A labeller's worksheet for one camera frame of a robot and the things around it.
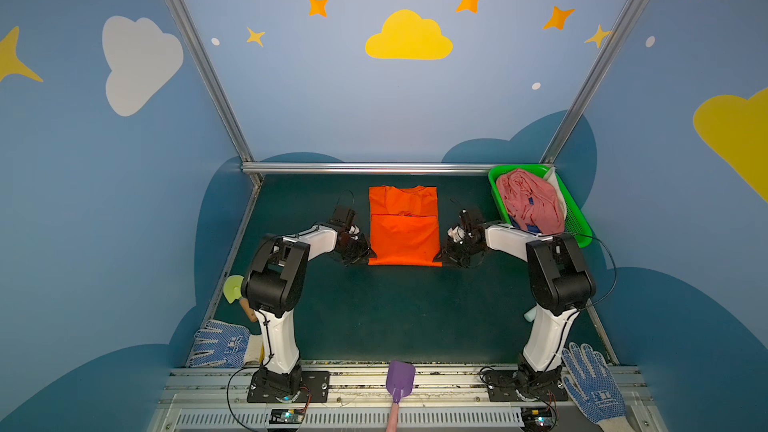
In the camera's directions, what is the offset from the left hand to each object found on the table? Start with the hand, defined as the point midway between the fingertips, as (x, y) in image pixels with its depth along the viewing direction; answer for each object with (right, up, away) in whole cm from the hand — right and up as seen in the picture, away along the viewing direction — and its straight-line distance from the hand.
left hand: (378, 255), depth 96 cm
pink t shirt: (+55, +18, +8) cm, 58 cm away
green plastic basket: (+68, +12, +5) cm, 69 cm away
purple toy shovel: (+6, -28, -21) cm, 36 cm away
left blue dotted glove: (-43, -22, -16) cm, 51 cm away
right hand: (+20, -1, +1) cm, 20 cm away
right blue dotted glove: (+56, -31, -21) cm, 67 cm away
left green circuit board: (-22, -35, -25) cm, 48 cm away
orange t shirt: (+9, +9, +8) cm, 15 cm away
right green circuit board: (+40, -36, -25) cm, 59 cm away
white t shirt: (+64, +26, +13) cm, 70 cm away
